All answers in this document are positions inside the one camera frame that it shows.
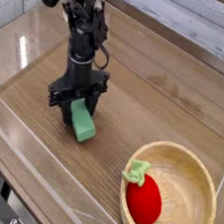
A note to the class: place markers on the brown wooden bowl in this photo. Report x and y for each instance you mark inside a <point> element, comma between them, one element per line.
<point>186,187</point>

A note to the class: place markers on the black table frame leg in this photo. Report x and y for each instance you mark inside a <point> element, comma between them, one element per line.
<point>7,214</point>

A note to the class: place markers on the clear acrylic front barrier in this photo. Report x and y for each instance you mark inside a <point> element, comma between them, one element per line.
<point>58,179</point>

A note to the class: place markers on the green foam block stick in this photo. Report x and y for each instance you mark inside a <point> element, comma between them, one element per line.
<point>81,121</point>

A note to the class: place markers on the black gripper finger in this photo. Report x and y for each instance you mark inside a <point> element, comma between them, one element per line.
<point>91,102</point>
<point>66,113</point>

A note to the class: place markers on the red plush tomato toy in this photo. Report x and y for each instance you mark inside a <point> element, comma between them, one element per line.
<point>143,196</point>

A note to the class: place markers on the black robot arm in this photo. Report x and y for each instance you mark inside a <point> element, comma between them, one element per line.
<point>87,29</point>

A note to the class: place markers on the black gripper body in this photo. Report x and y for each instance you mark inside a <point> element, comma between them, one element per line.
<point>78,82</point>

